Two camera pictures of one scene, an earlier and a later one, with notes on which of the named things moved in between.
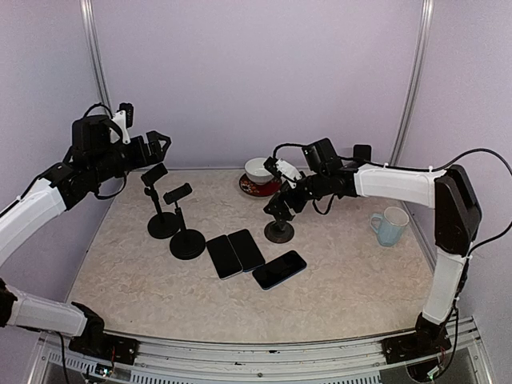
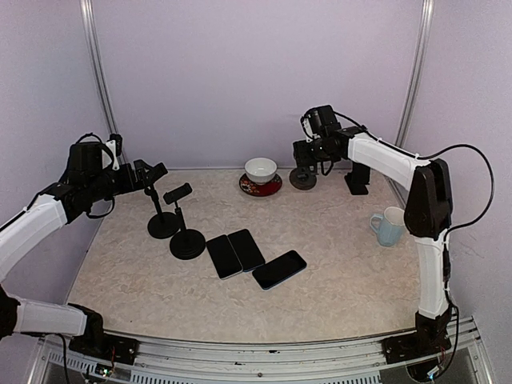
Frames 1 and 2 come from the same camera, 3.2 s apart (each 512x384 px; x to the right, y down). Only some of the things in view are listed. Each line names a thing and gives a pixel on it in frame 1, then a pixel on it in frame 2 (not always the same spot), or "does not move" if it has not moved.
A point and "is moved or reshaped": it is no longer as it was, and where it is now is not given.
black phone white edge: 224,257 does not move
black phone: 246,250 does not move
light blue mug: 390,226 does not move
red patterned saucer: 267,189 does not move
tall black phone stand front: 189,244 does not move
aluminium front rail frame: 181,361 does not move
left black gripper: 157,154 to 141,180
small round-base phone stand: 279,232 is moved or reshaped
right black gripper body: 299,202 to 313,154
